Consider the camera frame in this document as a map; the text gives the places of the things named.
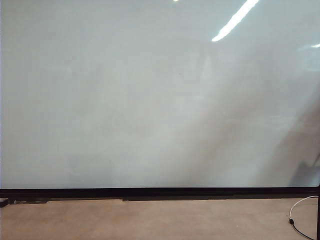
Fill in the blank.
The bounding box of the black cable with connector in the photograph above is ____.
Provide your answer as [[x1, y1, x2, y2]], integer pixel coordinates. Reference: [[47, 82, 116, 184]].
[[287, 218, 317, 240]]

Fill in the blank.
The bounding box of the black stand post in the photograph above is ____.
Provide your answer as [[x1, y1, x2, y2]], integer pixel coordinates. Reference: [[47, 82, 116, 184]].
[[317, 184, 320, 240]]

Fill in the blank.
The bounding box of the white glass whiteboard black frame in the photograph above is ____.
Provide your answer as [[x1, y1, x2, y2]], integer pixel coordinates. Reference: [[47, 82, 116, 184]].
[[0, 0, 320, 200]]

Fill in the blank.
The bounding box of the short dark tray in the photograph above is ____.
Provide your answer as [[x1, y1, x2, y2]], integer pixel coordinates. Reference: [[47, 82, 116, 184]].
[[13, 199, 51, 205]]

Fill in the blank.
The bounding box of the white cable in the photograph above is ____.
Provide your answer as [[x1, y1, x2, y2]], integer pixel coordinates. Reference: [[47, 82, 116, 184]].
[[288, 195, 320, 221]]

